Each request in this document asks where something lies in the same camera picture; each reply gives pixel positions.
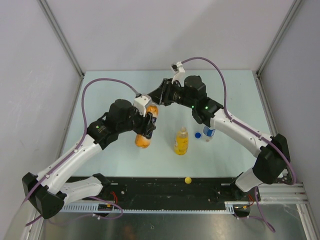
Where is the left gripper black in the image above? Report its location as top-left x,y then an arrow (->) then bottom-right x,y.
117,104 -> 156,137

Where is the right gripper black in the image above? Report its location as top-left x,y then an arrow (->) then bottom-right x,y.
148,78 -> 196,109

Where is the orange juice bottle white cap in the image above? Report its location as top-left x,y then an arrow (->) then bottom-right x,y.
135,104 -> 159,149

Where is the yellow juice bottle yellow cap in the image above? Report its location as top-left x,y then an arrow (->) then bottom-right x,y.
174,126 -> 189,156

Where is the blue bottle cap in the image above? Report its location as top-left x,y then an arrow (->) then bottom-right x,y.
194,132 -> 202,139

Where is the clear water bottle blue label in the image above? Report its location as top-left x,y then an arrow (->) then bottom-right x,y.
203,125 -> 216,142

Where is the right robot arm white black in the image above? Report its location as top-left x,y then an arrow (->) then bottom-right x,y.
149,75 -> 297,201

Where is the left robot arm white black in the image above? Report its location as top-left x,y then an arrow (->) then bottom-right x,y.
22,95 -> 156,219

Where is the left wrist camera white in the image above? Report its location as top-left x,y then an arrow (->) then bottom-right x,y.
133,95 -> 152,117

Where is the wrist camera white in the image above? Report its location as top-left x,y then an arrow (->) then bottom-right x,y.
133,95 -> 152,117
171,61 -> 186,84

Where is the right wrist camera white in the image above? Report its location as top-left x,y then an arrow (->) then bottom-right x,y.
171,61 -> 186,84

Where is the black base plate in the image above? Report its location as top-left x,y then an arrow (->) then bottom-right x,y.
81,175 -> 262,211

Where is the right aluminium corner post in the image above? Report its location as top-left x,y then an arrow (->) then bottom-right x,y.
255,0 -> 303,77

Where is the aluminium corner post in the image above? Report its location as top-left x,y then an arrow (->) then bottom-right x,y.
36,0 -> 85,79
255,0 -> 303,77

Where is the grey slotted cable duct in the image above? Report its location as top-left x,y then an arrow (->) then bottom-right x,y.
59,201 -> 238,215

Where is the left aluminium corner post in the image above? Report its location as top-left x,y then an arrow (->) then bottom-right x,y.
36,0 -> 85,79

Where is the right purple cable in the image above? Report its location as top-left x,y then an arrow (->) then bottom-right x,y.
182,56 -> 297,233

